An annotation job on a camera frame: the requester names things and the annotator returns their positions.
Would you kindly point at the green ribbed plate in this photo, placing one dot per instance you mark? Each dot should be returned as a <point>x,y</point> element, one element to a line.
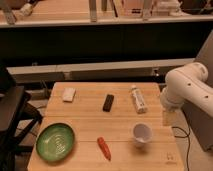
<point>55,142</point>

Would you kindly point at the white plastic bottle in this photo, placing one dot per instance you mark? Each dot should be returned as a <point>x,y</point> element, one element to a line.
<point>138,100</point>

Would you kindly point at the grey cabinet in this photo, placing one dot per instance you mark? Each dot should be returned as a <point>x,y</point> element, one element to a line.
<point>200,116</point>

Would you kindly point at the black side cart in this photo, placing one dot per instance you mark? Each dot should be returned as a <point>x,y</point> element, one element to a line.
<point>17,118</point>

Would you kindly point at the grey metal rail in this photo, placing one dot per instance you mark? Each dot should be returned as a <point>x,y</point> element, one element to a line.
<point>95,71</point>

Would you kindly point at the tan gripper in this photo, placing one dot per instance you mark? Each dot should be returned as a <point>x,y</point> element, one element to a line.
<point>168,117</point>

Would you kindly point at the orange carrot toy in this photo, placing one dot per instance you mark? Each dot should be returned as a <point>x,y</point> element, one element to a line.
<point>104,148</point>

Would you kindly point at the white sponge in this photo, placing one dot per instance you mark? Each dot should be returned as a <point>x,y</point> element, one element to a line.
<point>68,94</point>

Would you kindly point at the black rectangular block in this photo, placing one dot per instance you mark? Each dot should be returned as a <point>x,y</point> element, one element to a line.
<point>108,103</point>

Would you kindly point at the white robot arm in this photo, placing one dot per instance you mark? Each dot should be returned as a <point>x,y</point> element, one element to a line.
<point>186,83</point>

